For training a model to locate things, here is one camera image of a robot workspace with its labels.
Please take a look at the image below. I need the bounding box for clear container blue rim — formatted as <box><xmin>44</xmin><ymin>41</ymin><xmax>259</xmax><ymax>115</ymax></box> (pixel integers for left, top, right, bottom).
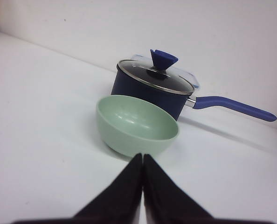
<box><xmin>131</xmin><ymin>54</ymin><xmax>200</xmax><ymax>89</ymax></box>

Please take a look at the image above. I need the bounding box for dark blue saucepan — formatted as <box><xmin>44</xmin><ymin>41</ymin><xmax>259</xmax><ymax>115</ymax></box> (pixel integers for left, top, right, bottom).
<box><xmin>111</xmin><ymin>65</ymin><xmax>277</xmax><ymax>122</ymax></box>

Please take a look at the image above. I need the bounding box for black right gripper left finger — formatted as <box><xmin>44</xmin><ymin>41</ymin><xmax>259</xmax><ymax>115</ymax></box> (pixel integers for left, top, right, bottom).
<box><xmin>15</xmin><ymin>154</ymin><xmax>143</xmax><ymax>224</ymax></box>

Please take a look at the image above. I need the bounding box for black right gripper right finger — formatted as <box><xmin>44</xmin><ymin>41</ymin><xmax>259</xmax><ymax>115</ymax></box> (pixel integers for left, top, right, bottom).
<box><xmin>143</xmin><ymin>153</ymin><xmax>251</xmax><ymax>224</ymax></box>

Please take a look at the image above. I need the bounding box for glass pot lid blue knob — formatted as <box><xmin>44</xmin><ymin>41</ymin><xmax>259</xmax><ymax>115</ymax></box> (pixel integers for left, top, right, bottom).
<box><xmin>118</xmin><ymin>49</ymin><xmax>195</xmax><ymax>95</ymax></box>

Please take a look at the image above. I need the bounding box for green bowl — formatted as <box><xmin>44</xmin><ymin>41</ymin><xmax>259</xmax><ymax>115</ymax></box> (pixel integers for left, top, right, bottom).
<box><xmin>96</xmin><ymin>95</ymin><xmax>180</xmax><ymax>157</ymax></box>

